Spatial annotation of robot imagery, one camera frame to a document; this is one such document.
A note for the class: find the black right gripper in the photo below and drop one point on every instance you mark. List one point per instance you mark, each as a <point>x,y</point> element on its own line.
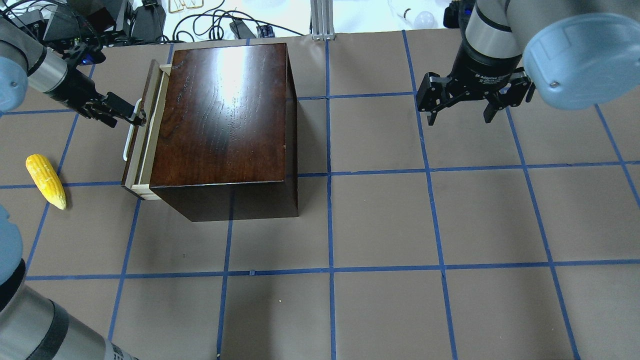
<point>484,69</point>

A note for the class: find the gold wire basket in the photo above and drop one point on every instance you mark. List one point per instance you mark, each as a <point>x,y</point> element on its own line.
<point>176,6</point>

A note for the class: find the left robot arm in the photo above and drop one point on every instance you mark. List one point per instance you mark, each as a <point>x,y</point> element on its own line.
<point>34,327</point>

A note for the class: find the wooden drawer with white handle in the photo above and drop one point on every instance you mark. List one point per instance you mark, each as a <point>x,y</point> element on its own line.
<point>141,141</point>

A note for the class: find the dark wooden drawer cabinet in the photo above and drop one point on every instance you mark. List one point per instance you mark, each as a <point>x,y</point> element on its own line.
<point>227,141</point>

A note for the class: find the aluminium frame post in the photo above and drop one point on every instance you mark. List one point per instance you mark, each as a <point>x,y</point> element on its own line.
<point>322,20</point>

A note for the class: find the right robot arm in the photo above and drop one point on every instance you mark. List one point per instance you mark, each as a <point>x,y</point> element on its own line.
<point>573,53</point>

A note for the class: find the black power adapter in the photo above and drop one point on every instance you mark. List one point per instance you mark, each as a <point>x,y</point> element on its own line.
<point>241,30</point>

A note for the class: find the white light bulb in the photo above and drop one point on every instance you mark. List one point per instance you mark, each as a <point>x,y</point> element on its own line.
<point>412,14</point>

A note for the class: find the yellow corn cob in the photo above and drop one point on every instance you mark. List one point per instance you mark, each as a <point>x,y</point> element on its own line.
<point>46,180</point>

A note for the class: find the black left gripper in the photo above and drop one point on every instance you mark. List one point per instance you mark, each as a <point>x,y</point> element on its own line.
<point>71,90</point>

